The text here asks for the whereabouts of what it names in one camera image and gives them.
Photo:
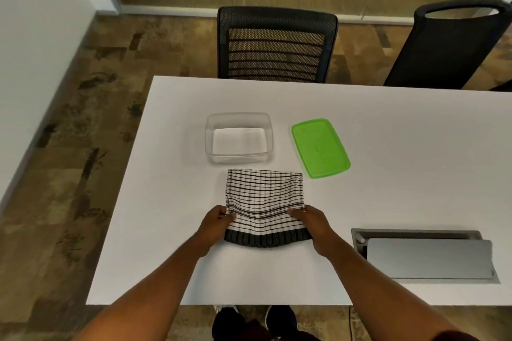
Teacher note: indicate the person's left hand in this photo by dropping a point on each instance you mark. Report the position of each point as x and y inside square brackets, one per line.
[212, 227]

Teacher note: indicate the green plastic lid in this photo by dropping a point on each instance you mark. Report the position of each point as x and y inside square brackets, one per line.
[320, 147]

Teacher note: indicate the clear plastic container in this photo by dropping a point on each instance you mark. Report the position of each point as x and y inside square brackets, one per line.
[239, 137]

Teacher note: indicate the person's right hand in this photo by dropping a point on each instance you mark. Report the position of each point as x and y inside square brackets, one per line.
[320, 229]

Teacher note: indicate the person's left forearm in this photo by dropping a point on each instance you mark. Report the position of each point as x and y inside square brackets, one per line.
[142, 300]

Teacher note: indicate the person's right forearm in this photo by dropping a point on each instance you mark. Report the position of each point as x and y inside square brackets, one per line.
[394, 298]

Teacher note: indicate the person's left thumb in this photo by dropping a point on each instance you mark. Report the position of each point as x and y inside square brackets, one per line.
[229, 218]

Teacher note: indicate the black mesh office chair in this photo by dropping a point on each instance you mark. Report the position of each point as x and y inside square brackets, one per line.
[276, 47]

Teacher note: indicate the person's right thumb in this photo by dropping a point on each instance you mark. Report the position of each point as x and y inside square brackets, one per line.
[298, 213]

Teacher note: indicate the person's legs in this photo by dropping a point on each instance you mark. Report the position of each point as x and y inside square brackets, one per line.
[256, 322]

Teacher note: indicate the black fabric office chair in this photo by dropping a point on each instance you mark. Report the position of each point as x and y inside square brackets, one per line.
[448, 47]

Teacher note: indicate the black and white checked cloth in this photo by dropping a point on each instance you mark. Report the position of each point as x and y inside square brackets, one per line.
[264, 205]

